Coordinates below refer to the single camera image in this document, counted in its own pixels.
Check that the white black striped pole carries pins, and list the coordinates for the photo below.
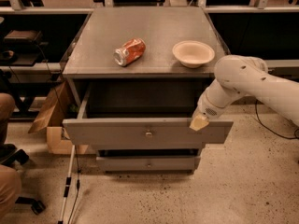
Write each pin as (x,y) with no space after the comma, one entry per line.
(67,185)

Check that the cardboard box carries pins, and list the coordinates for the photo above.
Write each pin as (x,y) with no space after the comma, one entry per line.
(56,108)

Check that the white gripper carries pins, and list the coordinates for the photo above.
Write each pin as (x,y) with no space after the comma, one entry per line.
(205,110)

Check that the grey drawer cabinet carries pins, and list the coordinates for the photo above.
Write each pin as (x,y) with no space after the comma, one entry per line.
(160,28)

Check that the grey top drawer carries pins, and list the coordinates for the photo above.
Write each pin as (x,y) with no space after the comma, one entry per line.
(142,115)

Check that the grey bottom drawer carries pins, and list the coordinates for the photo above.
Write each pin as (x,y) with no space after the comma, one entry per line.
(128,164)

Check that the black device on shelf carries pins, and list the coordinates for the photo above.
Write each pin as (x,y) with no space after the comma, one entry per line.
(22,48)

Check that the white paper bowl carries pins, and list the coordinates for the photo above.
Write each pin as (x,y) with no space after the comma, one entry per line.
(193,54)

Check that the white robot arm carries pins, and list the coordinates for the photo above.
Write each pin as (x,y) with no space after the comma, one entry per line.
(237,76)

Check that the crushed orange soda can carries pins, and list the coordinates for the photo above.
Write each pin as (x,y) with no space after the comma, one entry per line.
(129,52)

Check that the grey drawer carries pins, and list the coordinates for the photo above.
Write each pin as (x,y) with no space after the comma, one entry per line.
(142,115)
(128,164)

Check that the black office chair base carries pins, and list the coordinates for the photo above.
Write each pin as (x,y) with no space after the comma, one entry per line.
(11,185)

